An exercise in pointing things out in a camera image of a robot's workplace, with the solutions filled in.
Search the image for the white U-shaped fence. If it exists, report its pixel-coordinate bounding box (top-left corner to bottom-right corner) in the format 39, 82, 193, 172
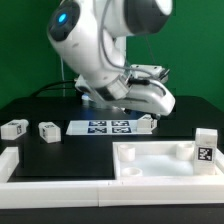
0, 147, 224, 209

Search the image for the white sheet with tags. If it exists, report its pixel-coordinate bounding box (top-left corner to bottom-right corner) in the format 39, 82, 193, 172
66, 120, 153, 136

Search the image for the black cable bundle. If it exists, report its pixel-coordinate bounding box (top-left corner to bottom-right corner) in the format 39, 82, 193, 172
30, 79, 78, 98

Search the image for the white square table top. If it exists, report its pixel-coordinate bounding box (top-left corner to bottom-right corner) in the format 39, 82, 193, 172
113, 141, 224, 179

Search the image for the grey hanging cable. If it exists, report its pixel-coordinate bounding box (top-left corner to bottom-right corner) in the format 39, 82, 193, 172
59, 58, 67, 98

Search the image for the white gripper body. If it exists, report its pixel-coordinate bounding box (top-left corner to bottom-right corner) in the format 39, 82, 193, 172
74, 78, 176, 117

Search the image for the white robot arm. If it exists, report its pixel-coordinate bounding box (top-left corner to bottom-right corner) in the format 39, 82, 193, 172
47, 0, 175, 116

